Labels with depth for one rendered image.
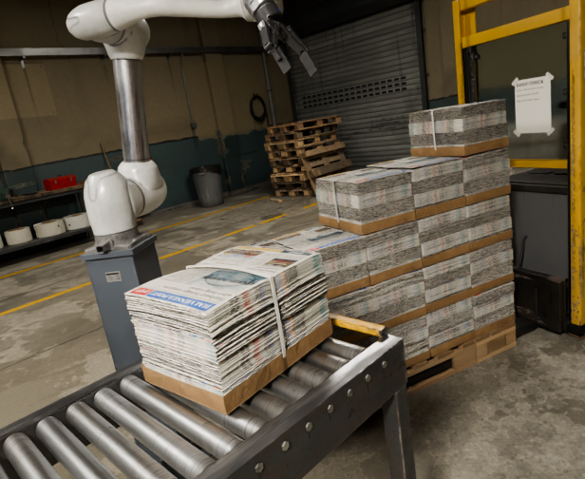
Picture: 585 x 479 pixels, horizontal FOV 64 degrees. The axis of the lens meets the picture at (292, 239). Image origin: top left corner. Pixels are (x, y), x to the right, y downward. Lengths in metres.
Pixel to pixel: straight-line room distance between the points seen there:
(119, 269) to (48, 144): 6.66
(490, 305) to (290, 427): 1.82
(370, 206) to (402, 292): 0.44
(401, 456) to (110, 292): 1.13
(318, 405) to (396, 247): 1.25
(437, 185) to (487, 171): 0.30
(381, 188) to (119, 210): 1.05
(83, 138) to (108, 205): 6.82
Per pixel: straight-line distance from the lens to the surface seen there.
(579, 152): 2.61
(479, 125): 2.38
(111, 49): 1.91
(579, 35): 2.59
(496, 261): 2.55
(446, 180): 2.24
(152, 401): 1.14
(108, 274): 1.80
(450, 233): 2.30
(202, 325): 0.91
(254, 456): 0.89
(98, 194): 1.76
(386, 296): 2.12
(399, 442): 1.29
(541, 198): 2.96
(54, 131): 8.41
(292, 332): 1.10
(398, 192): 2.07
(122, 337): 1.89
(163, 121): 9.23
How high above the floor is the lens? 1.35
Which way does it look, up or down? 14 degrees down
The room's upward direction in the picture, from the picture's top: 9 degrees counter-clockwise
